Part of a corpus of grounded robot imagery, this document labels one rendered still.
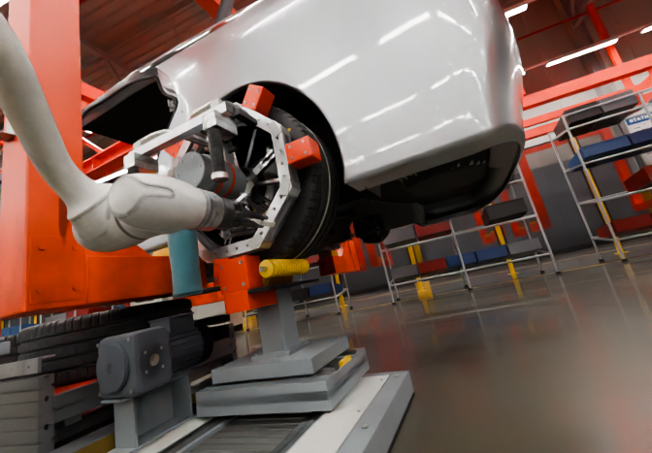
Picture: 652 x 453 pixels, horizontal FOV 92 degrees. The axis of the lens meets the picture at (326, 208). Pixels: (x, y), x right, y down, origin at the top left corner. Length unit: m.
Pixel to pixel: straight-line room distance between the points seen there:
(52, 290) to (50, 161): 0.61
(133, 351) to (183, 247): 0.32
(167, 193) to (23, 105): 0.23
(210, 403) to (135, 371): 0.28
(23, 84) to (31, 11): 1.03
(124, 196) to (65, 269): 0.70
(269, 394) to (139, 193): 0.74
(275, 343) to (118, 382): 0.46
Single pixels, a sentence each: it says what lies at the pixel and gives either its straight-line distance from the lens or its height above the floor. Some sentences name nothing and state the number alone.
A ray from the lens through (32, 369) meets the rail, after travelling 1.40.
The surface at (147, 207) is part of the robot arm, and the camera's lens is 0.62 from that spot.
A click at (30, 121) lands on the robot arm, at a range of 0.70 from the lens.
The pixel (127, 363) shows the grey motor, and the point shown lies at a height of 0.33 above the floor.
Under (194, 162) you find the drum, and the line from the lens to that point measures 1.07.
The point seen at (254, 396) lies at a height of 0.14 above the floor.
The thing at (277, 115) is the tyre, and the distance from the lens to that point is 1.22.
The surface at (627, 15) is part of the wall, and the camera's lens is 13.28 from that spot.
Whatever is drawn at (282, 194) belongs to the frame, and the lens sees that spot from 1.01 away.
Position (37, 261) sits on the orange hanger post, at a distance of 1.27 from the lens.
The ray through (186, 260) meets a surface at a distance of 1.09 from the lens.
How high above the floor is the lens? 0.42
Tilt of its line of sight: 14 degrees up
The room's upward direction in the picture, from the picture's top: 12 degrees counter-clockwise
